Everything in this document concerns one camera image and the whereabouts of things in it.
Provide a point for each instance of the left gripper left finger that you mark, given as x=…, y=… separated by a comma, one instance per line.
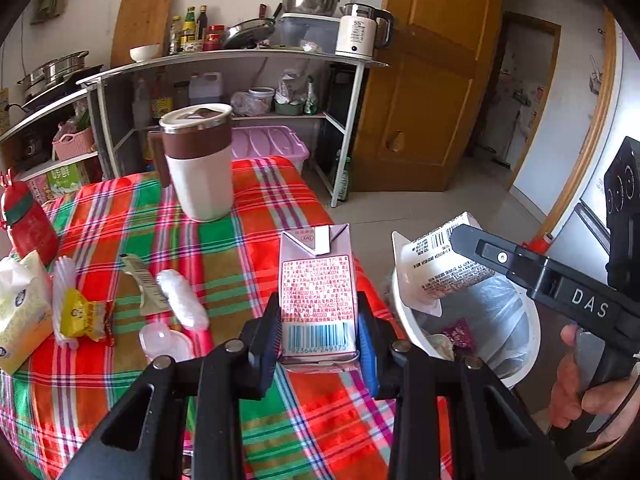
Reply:
x=239, y=369

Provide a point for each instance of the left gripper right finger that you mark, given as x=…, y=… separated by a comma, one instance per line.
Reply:
x=392, y=369

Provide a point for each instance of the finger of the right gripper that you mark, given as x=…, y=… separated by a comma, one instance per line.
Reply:
x=517, y=263

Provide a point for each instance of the purple snack wrapper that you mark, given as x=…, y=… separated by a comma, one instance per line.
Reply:
x=460, y=335

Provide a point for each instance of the clear plastic jelly cup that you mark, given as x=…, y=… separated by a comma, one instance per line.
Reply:
x=157, y=339

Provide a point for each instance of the white yogurt bottle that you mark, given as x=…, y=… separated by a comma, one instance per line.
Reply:
x=428, y=269

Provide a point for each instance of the pink milk carton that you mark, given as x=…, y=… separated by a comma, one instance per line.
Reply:
x=318, y=300

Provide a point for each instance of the yellow snack wrapper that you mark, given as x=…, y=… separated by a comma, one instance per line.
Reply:
x=81, y=317

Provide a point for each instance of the white trash bin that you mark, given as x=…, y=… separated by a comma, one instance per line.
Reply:
x=408, y=322

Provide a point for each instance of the right hand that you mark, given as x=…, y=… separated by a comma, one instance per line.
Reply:
x=567, y=404

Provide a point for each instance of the grey bin liner bag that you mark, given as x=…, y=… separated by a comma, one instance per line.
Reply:
x=497, y=317

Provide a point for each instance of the crumpled clear plastic wrap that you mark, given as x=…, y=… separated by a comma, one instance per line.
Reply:
x=184, y=303

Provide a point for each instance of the plaid tablecloth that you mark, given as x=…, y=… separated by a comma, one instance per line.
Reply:
x=136, y=250

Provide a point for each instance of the paper label strip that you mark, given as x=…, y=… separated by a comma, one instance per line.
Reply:
x=153, y=301

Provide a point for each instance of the wooden door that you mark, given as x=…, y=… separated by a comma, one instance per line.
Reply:
x=419, y=108

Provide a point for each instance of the green bottle on floor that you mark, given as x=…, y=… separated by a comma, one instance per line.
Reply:
x=343, y=181

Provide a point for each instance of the white brown lidded mug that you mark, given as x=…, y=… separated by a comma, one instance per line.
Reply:
x=191, y=152

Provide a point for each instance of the tissue pack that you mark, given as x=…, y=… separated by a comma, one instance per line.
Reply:
x=25, y=310

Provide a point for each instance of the pink storage box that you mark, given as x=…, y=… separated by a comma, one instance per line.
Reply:
x=264, y=141

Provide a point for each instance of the red water bottle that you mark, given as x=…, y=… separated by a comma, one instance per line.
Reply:
x=24, y=220

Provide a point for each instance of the white metal shelf rack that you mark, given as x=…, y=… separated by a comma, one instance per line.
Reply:
x=123, y=104

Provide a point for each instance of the pink plastic basket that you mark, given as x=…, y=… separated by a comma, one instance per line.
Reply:
x=70, y=142

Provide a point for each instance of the white oil jug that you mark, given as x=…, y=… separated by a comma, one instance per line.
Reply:
x=206, y=88

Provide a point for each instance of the white electric kettle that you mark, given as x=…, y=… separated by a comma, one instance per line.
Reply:
x=363, y=29

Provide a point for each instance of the clear storage container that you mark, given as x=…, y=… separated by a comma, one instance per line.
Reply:
x=311, y=33

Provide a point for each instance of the white ceramic bowl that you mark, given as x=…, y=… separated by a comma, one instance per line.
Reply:
x=144, y=53

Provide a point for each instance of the steel pan lid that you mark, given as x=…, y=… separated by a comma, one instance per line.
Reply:
x=248, y=34

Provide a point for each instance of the steel mixing bowl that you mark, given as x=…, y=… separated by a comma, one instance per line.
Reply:
x=311, y=7

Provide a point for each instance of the steel pot with lid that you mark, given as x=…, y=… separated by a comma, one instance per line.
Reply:
x=50, y=73

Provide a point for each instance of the wooden cutting board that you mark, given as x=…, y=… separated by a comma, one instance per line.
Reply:
x=139, y=23

